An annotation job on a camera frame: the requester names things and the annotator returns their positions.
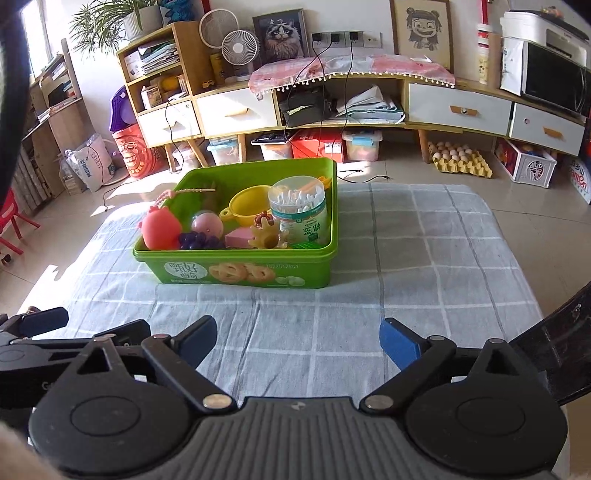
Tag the purple toy grapes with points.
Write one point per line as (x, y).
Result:
(199, 241)

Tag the cotton swab jar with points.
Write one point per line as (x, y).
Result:
(299, 204)

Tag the green plastic cookie bin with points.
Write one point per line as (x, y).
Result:
(307, 268)

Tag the purple plastic stool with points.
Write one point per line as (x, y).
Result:
(122, 115)

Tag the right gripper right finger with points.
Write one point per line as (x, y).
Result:
(423, 363)

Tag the blue stitch plush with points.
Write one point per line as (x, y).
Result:
(177, 10)

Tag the small red brown figurine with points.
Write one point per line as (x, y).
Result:
(263, 217)

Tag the yellow toy pot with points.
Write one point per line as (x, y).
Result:
(246, 204)

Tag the pink pig toy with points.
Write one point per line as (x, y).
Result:
(160, 229)

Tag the pink tablecloth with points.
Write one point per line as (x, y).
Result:
(286, 74)

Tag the orange toy pot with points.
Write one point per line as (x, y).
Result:
(326, 182)

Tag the black microwave oven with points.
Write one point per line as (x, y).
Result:
(537, 73)

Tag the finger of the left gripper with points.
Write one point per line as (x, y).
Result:
(28, 325)

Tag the white toy box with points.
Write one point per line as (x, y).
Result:
(525, 164)

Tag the white shopping bag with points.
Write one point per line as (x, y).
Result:
(91, 162)

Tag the white desk fan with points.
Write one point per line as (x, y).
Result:
(240, 48)

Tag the wooden shelf unit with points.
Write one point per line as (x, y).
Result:
(163, 71)

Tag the pink round toy ball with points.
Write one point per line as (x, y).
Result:
(207, 223)

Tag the red storage box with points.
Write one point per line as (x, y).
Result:
(319, 143)

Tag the white printer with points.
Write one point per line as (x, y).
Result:
(544, 29)

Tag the clear storage box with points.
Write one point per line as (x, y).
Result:
(362, 145)

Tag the black bag on shelf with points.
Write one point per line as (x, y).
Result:
(306, 107)

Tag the pink block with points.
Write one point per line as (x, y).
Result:
(239, 238)

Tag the beige rubber toy hand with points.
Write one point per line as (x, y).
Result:
(268, 237)

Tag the red child chair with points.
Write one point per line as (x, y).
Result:
(10, 212)

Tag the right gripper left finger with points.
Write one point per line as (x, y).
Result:
(174, 360)

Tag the framed cartoon girl picture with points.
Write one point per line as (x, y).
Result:
(423, 28)

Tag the framed cat picture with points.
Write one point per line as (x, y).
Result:
(282, 36)

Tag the potted green plant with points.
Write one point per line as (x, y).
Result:
(98, 25)

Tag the egg tray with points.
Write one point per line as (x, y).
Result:
(458, 159)

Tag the red patterned bag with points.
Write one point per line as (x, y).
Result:
(140, 161)

